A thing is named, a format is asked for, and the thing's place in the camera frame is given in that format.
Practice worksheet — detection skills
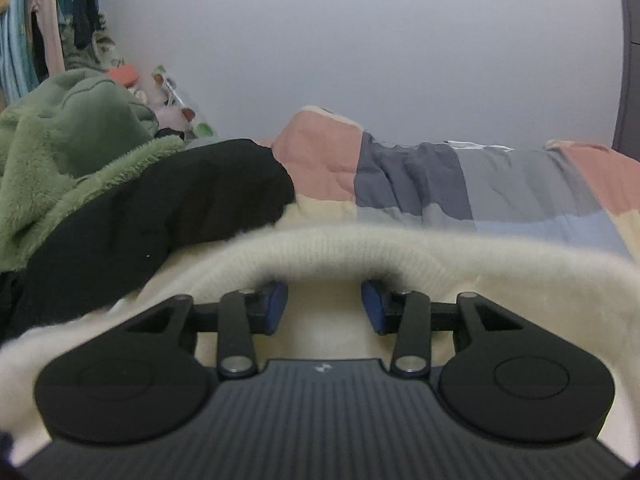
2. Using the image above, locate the green fleece garment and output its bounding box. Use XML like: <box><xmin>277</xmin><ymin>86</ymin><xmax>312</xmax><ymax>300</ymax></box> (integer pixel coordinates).
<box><xmin>0</xmin><ymin>69</ymin><xmax>187</xmax><ymax>273</ymax></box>

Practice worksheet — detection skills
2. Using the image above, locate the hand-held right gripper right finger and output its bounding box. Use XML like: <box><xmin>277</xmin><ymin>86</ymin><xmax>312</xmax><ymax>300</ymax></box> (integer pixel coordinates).
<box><xmin>360</xmin><ymin>280</ymin><xmax>524</xmax><ymax>379</ymax></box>

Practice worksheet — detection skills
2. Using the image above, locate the grey wardrobe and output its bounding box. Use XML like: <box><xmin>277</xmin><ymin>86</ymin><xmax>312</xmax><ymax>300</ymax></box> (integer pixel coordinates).
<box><xmin>612</xmin><ymin>0</ymin><xmax>640</xmax><ymax>153</ymax></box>

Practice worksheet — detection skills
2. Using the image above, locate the black garment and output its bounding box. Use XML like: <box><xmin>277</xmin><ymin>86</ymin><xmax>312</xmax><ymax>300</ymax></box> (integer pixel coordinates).
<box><xmin>0</xmin><ymin>139</ymin><xmax>297</xmax><ymax>343</ymax></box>

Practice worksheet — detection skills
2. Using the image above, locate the white fluffy sweater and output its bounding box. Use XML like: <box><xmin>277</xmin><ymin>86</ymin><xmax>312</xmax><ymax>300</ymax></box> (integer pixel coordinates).
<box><xmin>0</xmin><ymin>224</ymin><xmax>640</xmax><ymax>468</ymax></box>

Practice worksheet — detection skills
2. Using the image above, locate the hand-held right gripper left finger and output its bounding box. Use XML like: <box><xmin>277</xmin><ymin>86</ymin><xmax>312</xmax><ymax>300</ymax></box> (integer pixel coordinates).
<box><xmin>122</xmin><ymin>281</ymin><xmax>289</xmax><ymax>379</ymax></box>

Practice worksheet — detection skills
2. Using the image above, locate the colour-block quilt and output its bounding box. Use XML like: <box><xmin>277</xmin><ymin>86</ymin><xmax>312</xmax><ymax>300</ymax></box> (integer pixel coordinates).
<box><xmin>252</xmin><ymin>105</ymin><xmax>640</xmax><ymax>261</ymax></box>

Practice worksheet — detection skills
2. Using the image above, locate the row of hanging clothes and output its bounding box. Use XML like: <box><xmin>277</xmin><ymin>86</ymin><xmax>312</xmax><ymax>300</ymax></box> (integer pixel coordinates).
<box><xmin>0</xmin><ymin>0</ymin><xmax>108</xmax><ymax>103</ymax></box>

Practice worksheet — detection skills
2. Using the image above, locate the orange soft item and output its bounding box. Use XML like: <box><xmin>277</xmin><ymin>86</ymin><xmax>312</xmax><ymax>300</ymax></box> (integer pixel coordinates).
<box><xmin>106</xmin><ymin>64</ymin><xmax>139</xmax><ymax>87</ymax></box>

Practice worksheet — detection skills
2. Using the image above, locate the printed plastic bag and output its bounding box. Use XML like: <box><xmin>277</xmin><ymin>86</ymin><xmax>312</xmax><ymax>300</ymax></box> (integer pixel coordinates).
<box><xmin>149</xmin><ymin>64</ymin><xmax>219</xmax><ymax>142</ymax></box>

